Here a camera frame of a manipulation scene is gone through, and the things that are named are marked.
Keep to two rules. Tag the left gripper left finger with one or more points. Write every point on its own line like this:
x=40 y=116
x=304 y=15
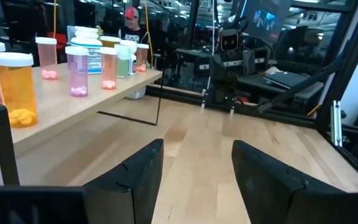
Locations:
x=129 y=193

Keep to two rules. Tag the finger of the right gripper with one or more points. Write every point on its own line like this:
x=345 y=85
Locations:
x=221 y=74
x=233 y=74

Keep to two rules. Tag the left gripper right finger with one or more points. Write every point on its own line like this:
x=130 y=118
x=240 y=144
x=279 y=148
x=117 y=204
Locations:
x=269 y=193

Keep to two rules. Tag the white bottle dark label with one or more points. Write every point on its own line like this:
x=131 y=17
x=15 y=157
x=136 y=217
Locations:
x=133 y=60

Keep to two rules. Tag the pale green pill bottle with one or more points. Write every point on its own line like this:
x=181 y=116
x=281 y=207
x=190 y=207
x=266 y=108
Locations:
x=123 y=63

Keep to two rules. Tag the wide orange pill bottle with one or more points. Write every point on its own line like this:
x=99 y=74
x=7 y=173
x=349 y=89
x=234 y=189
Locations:
x=110 y=39

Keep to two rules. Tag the large white bottle blue label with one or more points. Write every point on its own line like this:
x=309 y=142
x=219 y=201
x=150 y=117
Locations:
x=87 y=40

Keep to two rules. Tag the purple pill bottle white cap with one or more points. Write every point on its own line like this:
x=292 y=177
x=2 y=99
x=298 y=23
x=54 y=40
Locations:
x=79 y=74

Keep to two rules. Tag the small orange pill bottle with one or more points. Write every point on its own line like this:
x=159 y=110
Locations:
x=15 y=93

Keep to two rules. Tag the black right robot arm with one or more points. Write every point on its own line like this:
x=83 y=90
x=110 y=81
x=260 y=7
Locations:
x=225 y=91

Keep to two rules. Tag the wooden shelf black legs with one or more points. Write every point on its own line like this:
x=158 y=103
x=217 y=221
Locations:
x=61 y=105

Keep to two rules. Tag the black laptop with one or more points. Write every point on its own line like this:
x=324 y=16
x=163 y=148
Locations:
x=287 y=80

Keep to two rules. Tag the black monitor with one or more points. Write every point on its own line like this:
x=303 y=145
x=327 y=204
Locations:
x=269 y=18

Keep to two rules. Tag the person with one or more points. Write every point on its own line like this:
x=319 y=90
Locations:
x=132 y=25

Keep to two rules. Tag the red object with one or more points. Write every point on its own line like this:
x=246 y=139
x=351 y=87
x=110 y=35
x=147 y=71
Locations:
x=62 y=40

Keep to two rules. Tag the yellow pole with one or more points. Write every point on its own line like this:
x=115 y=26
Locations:
x=54 y=18

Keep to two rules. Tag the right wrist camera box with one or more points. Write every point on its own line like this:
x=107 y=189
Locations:
x=228 y=42

